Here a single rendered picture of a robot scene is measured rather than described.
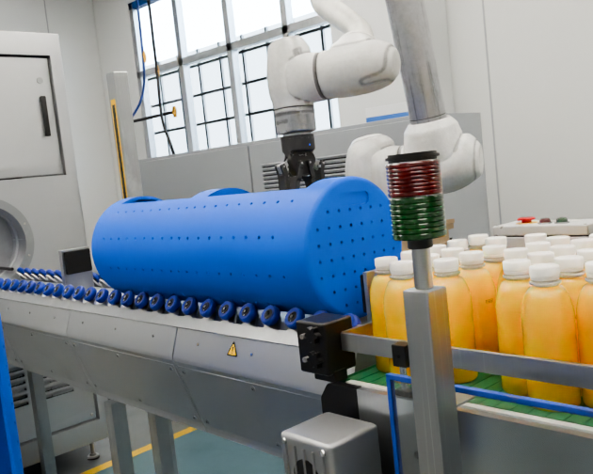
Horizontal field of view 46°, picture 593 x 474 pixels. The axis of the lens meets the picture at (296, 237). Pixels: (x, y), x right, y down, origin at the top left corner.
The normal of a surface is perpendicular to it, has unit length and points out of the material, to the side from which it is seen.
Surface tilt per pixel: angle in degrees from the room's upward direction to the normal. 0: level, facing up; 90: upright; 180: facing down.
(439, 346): 90
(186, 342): 70
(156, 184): 90
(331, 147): 90
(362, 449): 90
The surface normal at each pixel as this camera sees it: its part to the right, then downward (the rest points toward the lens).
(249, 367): -0.72, -0.20
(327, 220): 0.68, 0.00
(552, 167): -0.68, 0.14
